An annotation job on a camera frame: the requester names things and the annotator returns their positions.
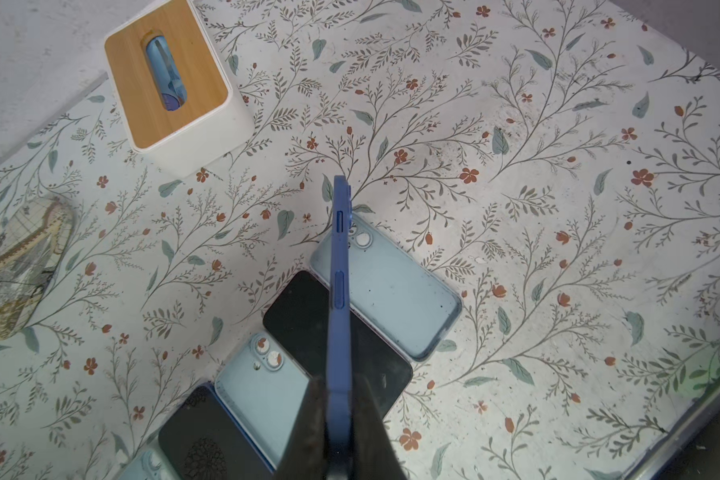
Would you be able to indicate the white wooden-top tissue box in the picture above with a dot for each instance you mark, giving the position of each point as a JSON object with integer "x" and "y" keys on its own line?
{"x": 180, "y": 102}

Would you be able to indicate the black phone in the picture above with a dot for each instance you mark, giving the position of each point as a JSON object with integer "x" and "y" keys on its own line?
{"x": 339, "y": 375}
{"x": 201, "y": 441}
{"x": 298, "y": 320}

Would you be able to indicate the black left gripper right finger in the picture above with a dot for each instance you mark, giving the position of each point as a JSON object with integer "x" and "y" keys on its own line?
{"x": 373, "y": 455}

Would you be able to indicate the clear plastic bag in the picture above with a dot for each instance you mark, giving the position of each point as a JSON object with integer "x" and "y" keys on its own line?
{"x": 32, "y": 243}

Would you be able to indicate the light blue phone case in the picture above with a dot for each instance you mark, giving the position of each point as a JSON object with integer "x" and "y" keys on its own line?
{"x": 150, "y": 464}

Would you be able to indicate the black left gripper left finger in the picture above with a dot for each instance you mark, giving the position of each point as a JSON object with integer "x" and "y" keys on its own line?
{"x": 304, "y": 456}

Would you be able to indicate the light case with purple button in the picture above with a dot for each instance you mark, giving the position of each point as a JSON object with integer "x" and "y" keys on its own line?
{"x": 400, "y": 300}

